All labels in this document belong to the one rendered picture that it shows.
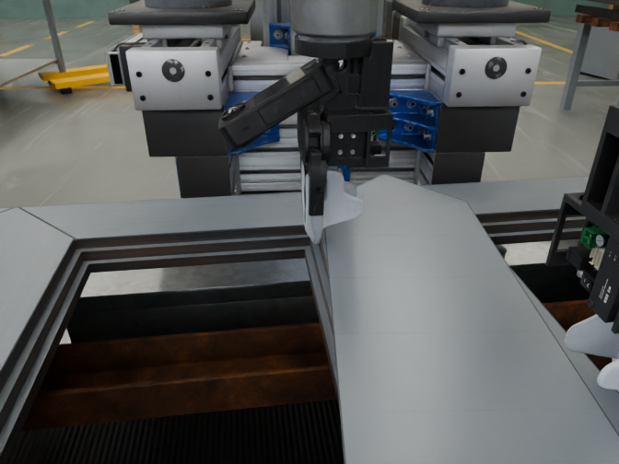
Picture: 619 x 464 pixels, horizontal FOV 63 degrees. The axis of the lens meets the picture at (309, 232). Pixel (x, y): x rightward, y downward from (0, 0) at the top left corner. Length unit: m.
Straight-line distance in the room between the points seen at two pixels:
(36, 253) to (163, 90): 0.36
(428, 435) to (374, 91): 0.30
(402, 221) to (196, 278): 0.36
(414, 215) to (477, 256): 0.10
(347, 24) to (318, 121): 0.09
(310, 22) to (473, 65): 0.45
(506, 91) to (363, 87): 0.44
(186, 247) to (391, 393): 0.30
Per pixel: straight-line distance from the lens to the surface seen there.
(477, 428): 0.37
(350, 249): 0.53
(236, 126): 0.47
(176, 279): 0.81
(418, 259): 0.53
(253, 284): 0.78
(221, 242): 0.58
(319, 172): 0.47
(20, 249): 0.61
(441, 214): 0.62
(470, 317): 0.46
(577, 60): 4.55
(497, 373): 0.41
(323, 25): 0.45
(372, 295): 0.47
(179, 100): 0.84
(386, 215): 0.60
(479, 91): 0.87
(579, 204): 0.34
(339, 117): 0.47
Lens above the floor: 1.13
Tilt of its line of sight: 29 degrees down
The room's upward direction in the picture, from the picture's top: straight up
